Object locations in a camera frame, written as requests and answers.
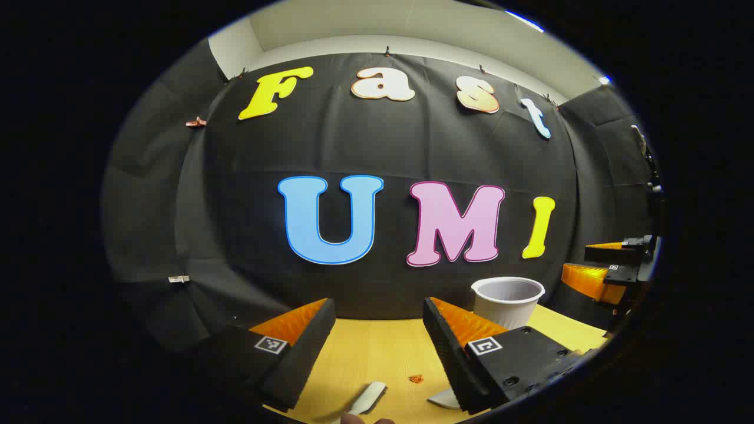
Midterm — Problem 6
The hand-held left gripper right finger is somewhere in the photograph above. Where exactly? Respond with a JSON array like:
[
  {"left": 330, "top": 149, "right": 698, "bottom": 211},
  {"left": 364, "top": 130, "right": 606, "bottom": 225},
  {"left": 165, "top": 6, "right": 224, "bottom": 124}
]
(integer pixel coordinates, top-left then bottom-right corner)
[{"left": 422, "top": 297, "right": 597, "bottom": 415}]

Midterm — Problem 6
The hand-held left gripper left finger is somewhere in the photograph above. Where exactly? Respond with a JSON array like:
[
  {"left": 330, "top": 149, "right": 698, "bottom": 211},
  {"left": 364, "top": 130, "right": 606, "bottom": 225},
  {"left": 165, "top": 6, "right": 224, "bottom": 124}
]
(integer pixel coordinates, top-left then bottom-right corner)
[{"left": 197, "top": 298, "right": 336, "bottom": 413}]

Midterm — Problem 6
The white dustpan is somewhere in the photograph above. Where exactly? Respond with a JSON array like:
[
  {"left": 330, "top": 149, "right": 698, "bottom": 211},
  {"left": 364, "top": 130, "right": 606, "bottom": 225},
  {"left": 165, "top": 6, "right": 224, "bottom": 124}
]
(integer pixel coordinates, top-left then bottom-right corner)
[{"left": 427, "top": 386, "right": 463, "bottom": 411}]

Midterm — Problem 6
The white ribbed garbage bin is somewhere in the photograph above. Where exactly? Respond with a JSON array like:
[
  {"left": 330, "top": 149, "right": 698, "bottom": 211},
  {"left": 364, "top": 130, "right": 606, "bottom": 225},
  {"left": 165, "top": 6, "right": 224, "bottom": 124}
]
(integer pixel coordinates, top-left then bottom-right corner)
[{"left": 471, "top": 276, "right": 546, "bottom": 331}]

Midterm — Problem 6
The small white broom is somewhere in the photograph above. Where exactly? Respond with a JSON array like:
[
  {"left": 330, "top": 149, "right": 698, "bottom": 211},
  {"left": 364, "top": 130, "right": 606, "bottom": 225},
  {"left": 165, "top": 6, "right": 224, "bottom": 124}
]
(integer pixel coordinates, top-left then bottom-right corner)
[{"left": 329, "top": 381, "right": 388, "bottom": 424}]

